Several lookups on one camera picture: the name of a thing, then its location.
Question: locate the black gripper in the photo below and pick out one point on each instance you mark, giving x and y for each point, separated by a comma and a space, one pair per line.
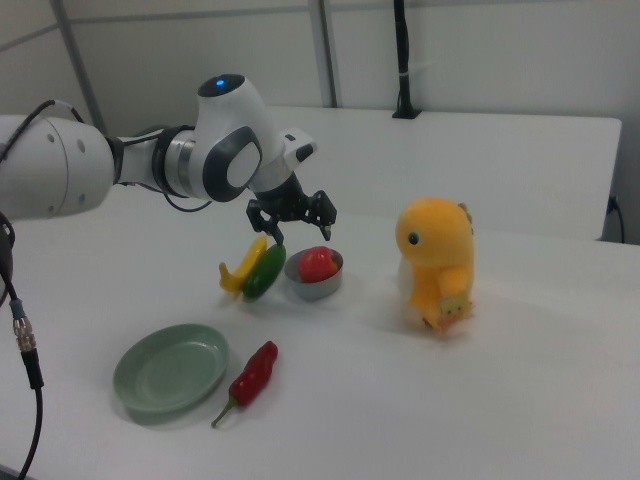
285, 200

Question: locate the red apple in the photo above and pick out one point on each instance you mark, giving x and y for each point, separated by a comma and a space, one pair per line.
315, 265

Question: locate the green cucumber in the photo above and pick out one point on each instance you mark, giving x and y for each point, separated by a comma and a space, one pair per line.
265, 272

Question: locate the yellow banana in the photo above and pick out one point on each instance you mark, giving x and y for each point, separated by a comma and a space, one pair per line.
245, 265

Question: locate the grey metal bowl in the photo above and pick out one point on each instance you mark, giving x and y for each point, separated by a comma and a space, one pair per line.
315, 291

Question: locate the yellow plush dinosaur toy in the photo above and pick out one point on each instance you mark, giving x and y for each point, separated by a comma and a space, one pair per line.
435, 250

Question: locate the red chili pepper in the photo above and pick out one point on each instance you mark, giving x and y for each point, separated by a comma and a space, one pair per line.
255, 375

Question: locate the black pole with base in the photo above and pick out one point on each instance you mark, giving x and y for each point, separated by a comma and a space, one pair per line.
402, 60

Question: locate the pale green plate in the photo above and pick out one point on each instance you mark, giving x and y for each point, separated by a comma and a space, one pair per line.
172, 370

